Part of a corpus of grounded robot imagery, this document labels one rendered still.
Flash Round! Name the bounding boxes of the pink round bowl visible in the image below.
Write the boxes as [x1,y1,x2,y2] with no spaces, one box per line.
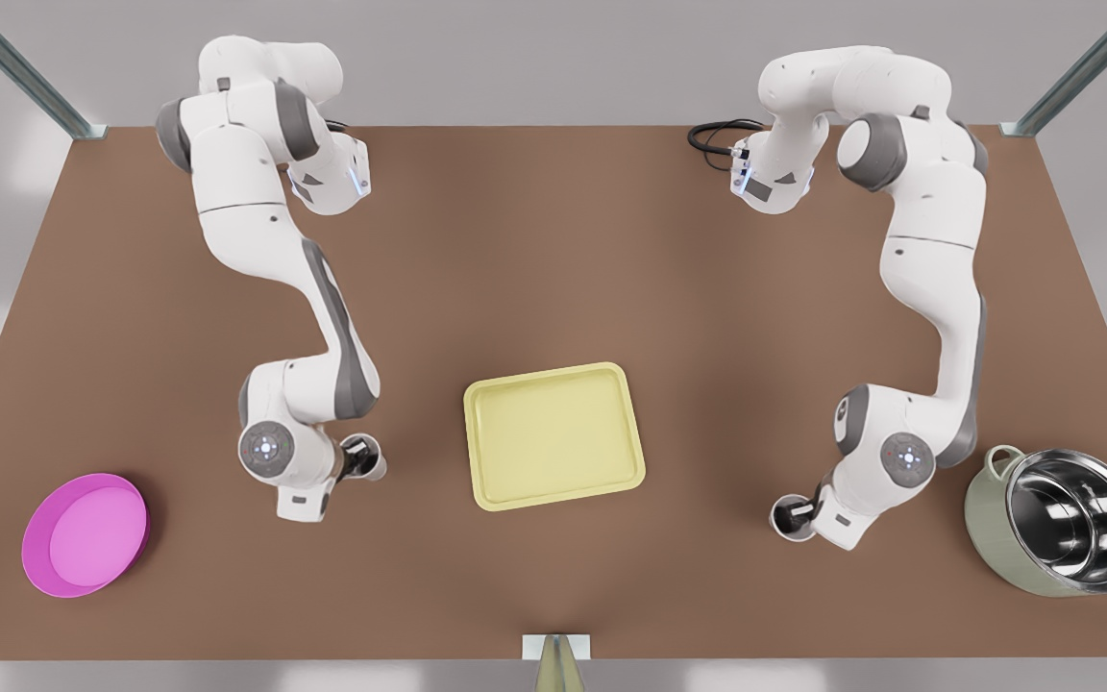
[21,473,149,599]

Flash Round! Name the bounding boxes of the green steel-lined pot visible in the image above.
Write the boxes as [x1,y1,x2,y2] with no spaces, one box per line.
[964,444,1107,603]

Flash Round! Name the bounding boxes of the silver frame post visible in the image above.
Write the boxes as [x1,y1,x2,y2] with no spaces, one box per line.
[522,633,592,692]
[999,0,1107,138]
[0,0,109,141]

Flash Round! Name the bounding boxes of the yellow rectangular tray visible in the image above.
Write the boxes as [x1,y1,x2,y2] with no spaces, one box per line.
[463,361,647,512]

